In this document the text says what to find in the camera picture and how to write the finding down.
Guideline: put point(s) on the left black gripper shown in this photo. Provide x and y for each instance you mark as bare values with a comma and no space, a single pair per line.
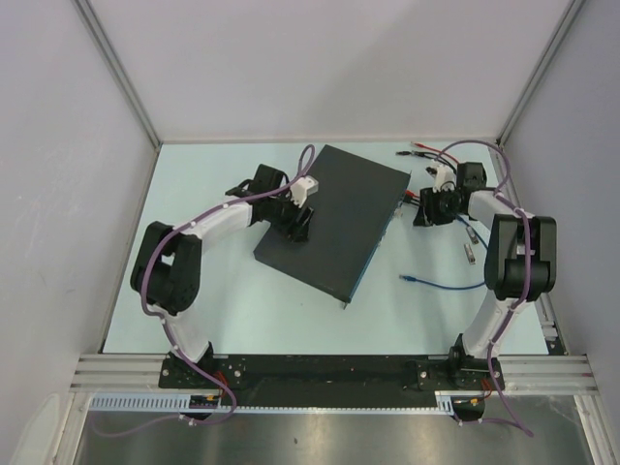
293,231

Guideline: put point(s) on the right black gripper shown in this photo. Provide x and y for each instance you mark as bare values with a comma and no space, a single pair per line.
427,214

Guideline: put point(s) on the silver transceiver module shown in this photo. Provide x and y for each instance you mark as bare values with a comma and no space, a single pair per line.
469,253
472,235

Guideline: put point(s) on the black network switch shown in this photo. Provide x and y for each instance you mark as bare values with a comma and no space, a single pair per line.
354,204

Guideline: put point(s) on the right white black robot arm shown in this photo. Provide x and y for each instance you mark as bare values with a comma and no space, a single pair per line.
520,264

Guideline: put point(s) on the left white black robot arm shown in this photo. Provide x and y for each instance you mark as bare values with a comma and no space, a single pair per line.
167,271

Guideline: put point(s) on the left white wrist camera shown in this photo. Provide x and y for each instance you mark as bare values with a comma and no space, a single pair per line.
302,189

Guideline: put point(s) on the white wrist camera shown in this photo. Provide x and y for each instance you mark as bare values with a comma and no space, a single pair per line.
443,176
302,189

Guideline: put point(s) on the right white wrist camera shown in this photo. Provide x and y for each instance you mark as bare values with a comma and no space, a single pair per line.
443,176

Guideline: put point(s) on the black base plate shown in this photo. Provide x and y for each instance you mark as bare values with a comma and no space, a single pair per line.
341,382

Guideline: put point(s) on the grey slotted cable duct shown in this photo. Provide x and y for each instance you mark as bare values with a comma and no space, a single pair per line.
198,404

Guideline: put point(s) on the aluminium frame rail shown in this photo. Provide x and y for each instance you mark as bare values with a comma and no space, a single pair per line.
524,375

